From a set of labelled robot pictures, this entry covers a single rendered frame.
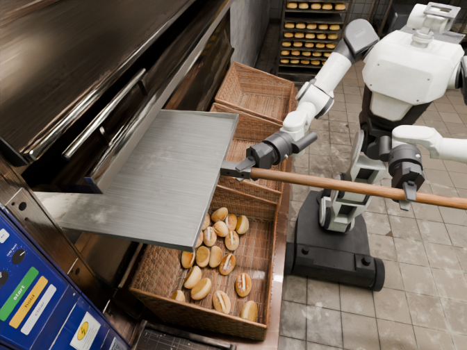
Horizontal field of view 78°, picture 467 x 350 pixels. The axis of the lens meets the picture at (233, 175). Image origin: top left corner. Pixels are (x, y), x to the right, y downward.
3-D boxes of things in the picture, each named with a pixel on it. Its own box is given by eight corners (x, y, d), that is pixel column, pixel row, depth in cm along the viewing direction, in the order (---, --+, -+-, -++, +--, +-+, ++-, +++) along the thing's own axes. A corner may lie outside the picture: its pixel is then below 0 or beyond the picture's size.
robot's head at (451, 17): (426, 17, 95) (431, -2, 88) (454, 22, 91) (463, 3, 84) (415, 32, 94) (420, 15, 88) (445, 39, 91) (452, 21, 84)
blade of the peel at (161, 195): (238, 119, 105) (238, 113, 103) (193, 253, 67) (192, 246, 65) (146, 108, 110) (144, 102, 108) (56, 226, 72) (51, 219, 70)
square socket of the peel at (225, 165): (251, 171, 86) (252, 163, 84) (249, 180, 84) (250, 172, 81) (222, 167, 87) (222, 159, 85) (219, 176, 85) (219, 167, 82)
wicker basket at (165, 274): (142, 319, 113) (124, 290, 93) (184, 207, 152) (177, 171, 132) (266, 344, 107) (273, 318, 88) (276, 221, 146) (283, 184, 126)
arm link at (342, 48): (329, 60, 120) (349, 31, 118) (348, 71, 118) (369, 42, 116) (331, 48, 108) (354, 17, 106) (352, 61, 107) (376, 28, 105)
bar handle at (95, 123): (83, 178, 52) (76, 178, 52) (153, 89, 75) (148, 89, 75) (65, 154, 48) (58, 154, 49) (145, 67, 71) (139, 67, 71)
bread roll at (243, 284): (235, 274, 125) (235, 269, 121) (251, 275, 125) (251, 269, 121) (235, 298, 118) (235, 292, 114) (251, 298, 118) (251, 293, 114)
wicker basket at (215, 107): (190, 200, 156) (183, 163, 136) (214, 137, 194) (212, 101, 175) (279, 214, 149) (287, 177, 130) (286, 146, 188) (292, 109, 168)
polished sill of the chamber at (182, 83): (58, 249, 72) (51, 241, 69) (219, 17, 196) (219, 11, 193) (80, 253, 71) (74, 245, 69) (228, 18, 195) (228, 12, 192)
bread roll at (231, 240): (224, 233, 140) (224, 227, 136) (238, 232, 140) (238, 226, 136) (225, 252, 133) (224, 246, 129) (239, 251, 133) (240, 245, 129)
